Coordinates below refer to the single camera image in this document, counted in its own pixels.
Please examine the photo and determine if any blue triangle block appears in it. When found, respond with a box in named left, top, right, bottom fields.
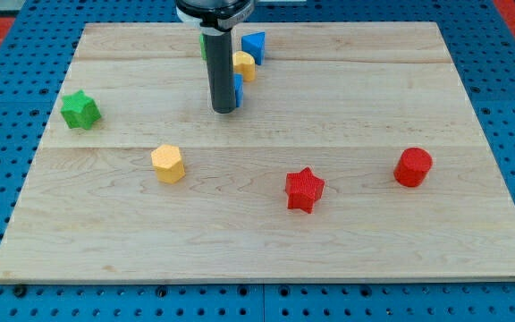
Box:
left=241, top=31, right=266, bottom=65

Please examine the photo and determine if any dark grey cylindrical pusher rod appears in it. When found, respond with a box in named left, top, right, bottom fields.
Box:
left=203, top=32, right=236, bottom=114

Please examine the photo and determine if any red star block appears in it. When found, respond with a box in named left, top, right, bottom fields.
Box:
left=284, top=167, right=325, bottom=214

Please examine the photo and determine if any black robot arm flange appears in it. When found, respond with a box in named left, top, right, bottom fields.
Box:
left=175, top=0, right=256, bottom=36

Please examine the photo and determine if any yellow heart block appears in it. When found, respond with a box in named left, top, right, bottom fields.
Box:
left=232, top=51, right=256, bottom=82

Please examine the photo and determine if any green star block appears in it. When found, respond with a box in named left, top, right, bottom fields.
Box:
left=60, top=89, right=102, bottom=130

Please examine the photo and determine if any blue block behind rod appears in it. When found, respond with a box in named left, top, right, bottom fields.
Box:
left=233, top=73, right=243, bottom=108

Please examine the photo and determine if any light wooden board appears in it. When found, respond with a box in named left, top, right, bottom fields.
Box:
left=0, top=21, right=515, bottom=284

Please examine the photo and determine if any yellow hexagon block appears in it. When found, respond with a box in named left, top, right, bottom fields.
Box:
left=151, top=144, right=185, bottom=184

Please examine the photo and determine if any green block behind rod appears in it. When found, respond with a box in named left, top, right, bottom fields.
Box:
left=198, top=33, right=207, bottom=61

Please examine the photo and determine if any red cylinder block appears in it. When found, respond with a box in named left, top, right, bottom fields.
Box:
left=393, top=147, right=433, bottom=188

